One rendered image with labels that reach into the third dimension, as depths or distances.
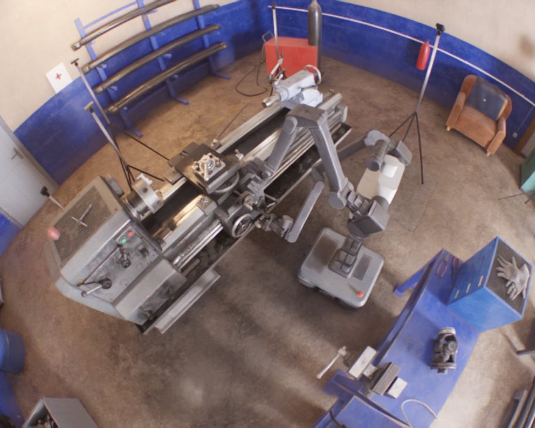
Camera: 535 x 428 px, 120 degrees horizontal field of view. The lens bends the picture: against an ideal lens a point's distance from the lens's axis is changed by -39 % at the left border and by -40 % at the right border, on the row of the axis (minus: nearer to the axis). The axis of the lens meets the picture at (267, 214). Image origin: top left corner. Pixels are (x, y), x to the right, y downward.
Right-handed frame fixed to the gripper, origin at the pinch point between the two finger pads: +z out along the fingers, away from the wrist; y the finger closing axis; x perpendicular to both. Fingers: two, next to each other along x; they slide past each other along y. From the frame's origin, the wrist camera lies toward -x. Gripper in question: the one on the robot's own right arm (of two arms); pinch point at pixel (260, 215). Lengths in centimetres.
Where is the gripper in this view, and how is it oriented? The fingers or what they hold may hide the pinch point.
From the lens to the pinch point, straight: 163.0
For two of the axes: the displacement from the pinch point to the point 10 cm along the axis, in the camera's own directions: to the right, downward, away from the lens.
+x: -5.6, 1.4, -8.2
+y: 3.8, -8.4, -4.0
